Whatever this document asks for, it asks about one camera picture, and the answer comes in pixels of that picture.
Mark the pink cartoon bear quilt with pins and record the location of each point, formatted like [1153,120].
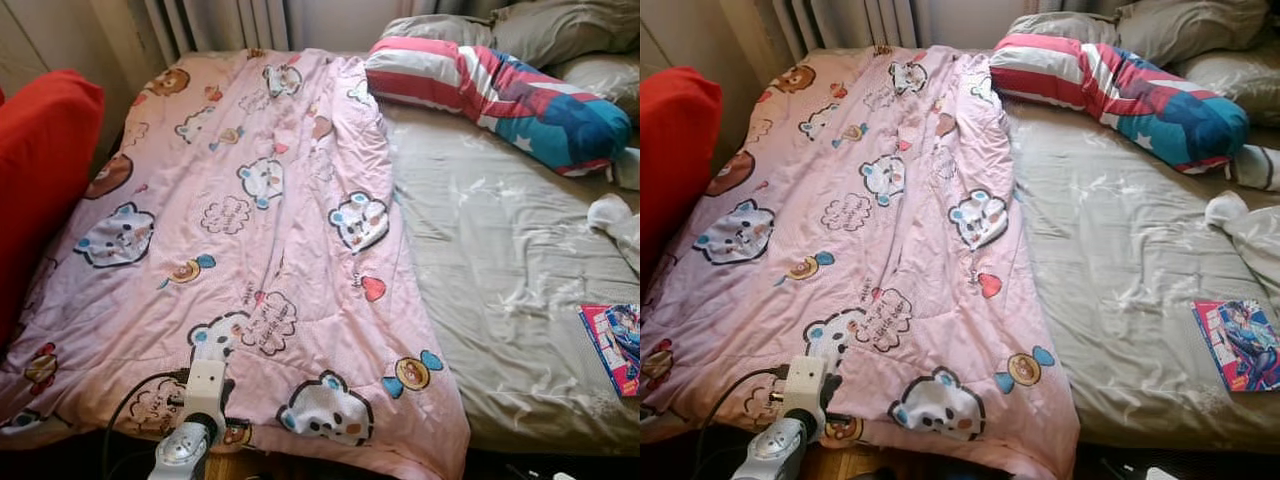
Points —
[870,230]
[250,230]

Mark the colourful anime comic book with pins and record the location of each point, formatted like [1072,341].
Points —
[1240,345]
[612,345]

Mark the large red sofa cushion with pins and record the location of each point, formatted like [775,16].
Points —
[675,160]
[45,170]

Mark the beige leaf pattern bed sheet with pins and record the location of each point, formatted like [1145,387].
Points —
[500,260]
[1120,270]

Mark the white ribbed radiator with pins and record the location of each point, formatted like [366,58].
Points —
[220,22]
[850,22]

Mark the striped star print long pillow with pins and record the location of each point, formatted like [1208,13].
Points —
[1180,125]
[560,130]

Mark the beige patterned pillow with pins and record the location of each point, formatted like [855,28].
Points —
[605,78]
[1235,75]

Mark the flat grey pillow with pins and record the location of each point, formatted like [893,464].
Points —
[440,28]
[1060,27]

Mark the large grey pillow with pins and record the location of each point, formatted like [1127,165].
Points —
[570,30]
[1190,28]

